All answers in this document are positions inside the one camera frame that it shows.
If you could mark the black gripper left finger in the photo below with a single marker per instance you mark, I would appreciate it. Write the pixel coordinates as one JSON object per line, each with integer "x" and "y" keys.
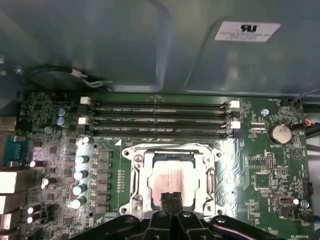
{"x": 160, "y": 225}

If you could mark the black RAM slot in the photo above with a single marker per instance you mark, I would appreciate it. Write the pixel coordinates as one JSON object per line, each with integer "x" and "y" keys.
{"x": 187, "y": 103}
{"x": 187, "y": 123}
{"x": 187, "y": 133}
{"x": 187, "y": 113}

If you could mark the green motherboard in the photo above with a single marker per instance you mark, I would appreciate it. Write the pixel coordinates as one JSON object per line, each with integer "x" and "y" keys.
{"x": 240, "y": 180}

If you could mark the round coin battery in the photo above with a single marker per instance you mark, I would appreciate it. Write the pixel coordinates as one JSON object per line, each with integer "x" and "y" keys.
{"x": 280, "y": 132}

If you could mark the black internal speaker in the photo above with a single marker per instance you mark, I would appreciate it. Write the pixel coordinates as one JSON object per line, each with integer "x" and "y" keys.
{"x": 47, "y": 76}

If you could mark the CPU socket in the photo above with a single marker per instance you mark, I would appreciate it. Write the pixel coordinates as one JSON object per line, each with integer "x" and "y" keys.
{"x": 126, "y": 153}

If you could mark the black PC case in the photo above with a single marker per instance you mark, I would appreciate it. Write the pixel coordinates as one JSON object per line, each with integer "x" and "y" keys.
{"x": 125, "y": 50}

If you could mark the metal socket cover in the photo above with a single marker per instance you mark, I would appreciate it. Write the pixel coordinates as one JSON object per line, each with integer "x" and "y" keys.
{"x": 144, "y": 175}

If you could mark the teal serial port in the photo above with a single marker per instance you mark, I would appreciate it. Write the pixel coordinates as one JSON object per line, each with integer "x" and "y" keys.
{"x": 15, "y": 150}

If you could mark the silver board screw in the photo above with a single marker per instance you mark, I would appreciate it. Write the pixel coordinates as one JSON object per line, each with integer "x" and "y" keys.
{"x": 47, "y": 129}
{"x": 265, "y": 111}

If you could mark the white case label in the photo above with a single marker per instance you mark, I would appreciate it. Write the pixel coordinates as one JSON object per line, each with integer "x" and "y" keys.
{"x": 247, "y": 32}

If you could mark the silver port block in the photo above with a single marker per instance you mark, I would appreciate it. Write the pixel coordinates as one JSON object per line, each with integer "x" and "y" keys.
{"x": 8, "y": 182}
{"x": 2, "y": 203}

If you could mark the silver CPU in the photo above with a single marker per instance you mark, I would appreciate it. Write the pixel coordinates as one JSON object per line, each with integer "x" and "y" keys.
{"x": 170, "y": 175}

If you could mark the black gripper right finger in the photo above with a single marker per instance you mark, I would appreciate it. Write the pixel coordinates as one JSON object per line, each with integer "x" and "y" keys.
{"x": 185, "y": 225}

